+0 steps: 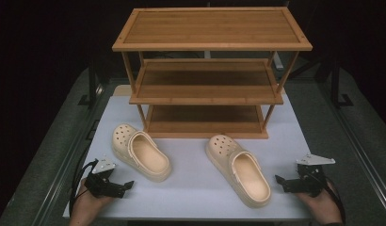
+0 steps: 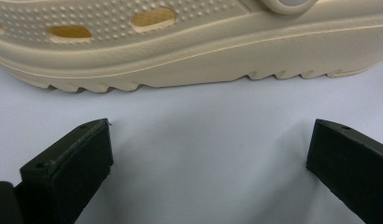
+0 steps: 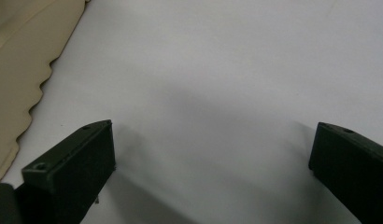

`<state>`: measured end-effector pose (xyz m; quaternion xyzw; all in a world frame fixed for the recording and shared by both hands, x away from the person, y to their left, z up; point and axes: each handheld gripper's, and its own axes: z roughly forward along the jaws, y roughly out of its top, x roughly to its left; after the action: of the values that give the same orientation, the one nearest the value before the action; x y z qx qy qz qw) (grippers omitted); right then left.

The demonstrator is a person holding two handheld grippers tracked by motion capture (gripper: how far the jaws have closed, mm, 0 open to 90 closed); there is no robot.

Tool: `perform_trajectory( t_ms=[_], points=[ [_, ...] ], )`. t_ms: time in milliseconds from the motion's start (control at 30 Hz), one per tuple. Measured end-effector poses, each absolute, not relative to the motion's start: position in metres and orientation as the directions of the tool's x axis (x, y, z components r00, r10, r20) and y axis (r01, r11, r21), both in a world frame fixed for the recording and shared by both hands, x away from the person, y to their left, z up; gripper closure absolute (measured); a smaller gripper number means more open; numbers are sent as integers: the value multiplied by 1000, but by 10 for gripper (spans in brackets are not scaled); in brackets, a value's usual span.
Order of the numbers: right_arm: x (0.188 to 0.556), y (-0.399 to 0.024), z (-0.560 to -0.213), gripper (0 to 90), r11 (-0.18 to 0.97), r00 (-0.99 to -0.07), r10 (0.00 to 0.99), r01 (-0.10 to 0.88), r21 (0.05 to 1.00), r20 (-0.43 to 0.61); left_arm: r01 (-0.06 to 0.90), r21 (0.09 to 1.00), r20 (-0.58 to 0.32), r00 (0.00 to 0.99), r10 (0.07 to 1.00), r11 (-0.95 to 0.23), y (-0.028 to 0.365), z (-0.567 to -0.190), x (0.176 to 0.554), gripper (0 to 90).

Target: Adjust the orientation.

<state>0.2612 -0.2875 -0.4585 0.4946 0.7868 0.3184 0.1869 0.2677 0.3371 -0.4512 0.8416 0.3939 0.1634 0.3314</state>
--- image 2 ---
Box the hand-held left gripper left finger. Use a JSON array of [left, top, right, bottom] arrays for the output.
[[14, 118, 115, 224]]

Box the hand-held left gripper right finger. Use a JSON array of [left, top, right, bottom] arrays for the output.
[[305, 119, 383, 224]]

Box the cream foam clog shoe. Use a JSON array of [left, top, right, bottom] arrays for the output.
[[0, 0, 383, 94]]

